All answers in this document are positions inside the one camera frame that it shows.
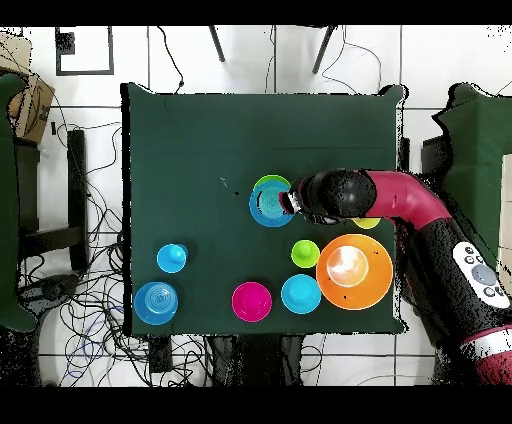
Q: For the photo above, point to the green plastic bowl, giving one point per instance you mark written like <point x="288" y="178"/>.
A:
<point x="272" y="179"/>

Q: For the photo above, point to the blue plastic bowl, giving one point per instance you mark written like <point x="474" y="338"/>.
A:
<point x="264" y="216"/>
<point x="156" y="304"/>

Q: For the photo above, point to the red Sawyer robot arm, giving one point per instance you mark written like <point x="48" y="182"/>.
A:
<point x="400" y="200"/>

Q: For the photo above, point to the light green plastic cup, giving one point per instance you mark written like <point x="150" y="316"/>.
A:
<point x="306" y="258"/>

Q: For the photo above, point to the dark green tablecloth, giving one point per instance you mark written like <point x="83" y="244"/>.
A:
<point x="260" y="140"/>

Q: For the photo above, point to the yellow plastic cup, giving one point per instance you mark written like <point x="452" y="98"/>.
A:
<point x="366" y="223"/>

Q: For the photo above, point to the cyan plastic bowl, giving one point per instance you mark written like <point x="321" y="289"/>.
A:
<point x="300" y="296"/>

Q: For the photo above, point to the pink plastic bowl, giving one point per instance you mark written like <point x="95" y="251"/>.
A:
<point x="252" y="302"/>

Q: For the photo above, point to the large orange plastic bowl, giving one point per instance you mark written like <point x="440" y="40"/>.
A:
<point x="380" y="280"/>

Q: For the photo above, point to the blue plastic cup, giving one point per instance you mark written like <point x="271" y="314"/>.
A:
<point x="170" y="260"/>

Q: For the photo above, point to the black equipment cabinet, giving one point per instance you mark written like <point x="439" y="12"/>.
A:
<point x="434" y="156"/>

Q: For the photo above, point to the black tripod leg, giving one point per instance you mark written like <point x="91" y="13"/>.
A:
<point x="217" y="46"/>
<point x="323" y="50"/>

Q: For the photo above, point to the black power adapter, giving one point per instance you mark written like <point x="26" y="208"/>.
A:
<point x="160" y="356"/>

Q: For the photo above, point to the green cloth side table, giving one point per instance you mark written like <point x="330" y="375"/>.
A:
<point x="6" y="200"/>
<point x="480" y="140"/>

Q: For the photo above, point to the white box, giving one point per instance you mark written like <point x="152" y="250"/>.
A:
<point x="507" y="200"/>

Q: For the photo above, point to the black knobbed floor stand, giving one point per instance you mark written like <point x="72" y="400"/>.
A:
<point x="54" y="288"/>

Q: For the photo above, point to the brown cardboard box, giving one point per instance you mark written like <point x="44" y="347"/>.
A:
<point x="34" y="108"/>

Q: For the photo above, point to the pale cardboard box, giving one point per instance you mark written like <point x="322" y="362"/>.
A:
<point x="14" y="56"/>

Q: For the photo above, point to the black bench frame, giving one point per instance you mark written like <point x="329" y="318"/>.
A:
<point x="76" y="180"/>

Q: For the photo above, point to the black floor frame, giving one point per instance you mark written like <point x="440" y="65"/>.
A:
<point x="84" y="72"/>

